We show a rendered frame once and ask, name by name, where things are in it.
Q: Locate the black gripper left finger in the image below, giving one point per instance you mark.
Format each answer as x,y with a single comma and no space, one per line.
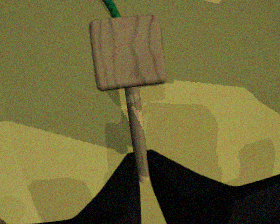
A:
118,202

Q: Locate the brown wooden block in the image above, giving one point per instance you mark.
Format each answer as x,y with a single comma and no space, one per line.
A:
127,51

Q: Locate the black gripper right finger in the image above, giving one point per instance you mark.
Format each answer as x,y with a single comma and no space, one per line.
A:
187,197

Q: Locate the green string with thin wooden stick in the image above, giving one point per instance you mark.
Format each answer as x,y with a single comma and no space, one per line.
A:
134,112

